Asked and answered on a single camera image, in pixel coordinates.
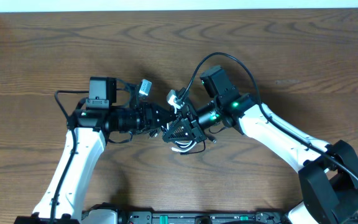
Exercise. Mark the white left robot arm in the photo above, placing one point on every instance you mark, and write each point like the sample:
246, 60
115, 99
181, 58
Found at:
89, 127

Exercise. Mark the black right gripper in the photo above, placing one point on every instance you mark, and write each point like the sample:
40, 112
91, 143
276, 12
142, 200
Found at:
196, 133

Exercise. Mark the black mounting rail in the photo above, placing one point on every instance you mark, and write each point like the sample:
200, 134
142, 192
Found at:
113, 214

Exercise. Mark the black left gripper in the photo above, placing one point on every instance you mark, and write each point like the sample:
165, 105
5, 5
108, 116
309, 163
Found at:
148, 113

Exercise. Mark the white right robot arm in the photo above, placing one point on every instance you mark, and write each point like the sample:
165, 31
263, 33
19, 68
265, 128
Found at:
328, 173

